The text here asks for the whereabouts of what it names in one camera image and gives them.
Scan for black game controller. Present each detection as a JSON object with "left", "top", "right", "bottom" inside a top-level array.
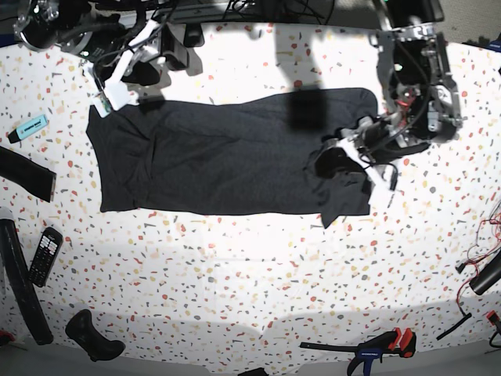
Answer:
[{"left": 65, "top": 309, "right": 125, "bottom": 362}]

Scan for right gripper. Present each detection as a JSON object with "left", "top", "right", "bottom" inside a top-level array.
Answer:
[{"left": 77, "top": 11, "right": 189, "bottom": 86}]

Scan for blue orange bar clamp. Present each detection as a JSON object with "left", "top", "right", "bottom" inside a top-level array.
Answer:
[{"left": 299, "top": 327, "right": 416, "bottom": 376}]

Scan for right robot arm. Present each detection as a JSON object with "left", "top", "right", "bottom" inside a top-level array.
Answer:
[{"left": 13, "top": 1, "right": 190, "bottom": 89}]

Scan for black cylinder handle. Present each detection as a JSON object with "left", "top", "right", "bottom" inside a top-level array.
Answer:
[{"left": 470, "top": 262, "right": 500, "bottom": 295}]

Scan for small black rod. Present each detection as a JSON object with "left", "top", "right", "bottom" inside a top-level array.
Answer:
[{"left": 436, "top": 313, "right": 472, "bottom": 341}]

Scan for red and black wires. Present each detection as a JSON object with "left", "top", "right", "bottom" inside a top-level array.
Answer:
[{"left": 455, "top": 211, "right": 501, "bottom": 314}]

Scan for red connector plug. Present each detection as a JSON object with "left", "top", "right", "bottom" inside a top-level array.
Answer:
[{"left": 486, "top": 310, "right": 500, "bottom": 326}]

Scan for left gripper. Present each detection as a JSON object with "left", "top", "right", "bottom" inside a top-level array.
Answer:
[{"left": 354, "top": 27, "right": 463, "bottom": 165}]

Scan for small black box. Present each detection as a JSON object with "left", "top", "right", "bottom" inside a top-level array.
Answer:
[{"left": 238, "top": 367, "right": 269, "bottom": 376}]

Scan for blue highlighter marker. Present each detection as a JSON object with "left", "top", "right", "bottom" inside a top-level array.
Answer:
[{"left": 8, "top": 114, "right": 49, "bottom": 144}]

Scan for dark grey T-shirt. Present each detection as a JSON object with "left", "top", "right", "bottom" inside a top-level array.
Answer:
[{"left": 86, "top": 88, "right": 377, "bottom": 226}]

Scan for long black tube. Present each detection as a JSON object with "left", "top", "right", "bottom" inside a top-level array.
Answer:
[{"left": 1, "top": 219, "right": 54, "bottom": 345}]

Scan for black flat strap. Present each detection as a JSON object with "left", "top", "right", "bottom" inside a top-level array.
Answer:
[{"left": 0, "top": 146, "right": 57, "bottom": 203}]

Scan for black remote control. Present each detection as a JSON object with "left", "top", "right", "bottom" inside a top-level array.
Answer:
[{"left": 28, "top": 227, "right": 63, "bottom": 287}]

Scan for red tool handle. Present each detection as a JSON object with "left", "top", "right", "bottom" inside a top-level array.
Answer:
[{"left": 0, "top": 331, "right": 15, "bottom": 347}]

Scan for grey monitor stand base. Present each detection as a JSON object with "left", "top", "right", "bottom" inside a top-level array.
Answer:
[{"left": 183, "top": 23, "right": 205, "bottom": 48}]

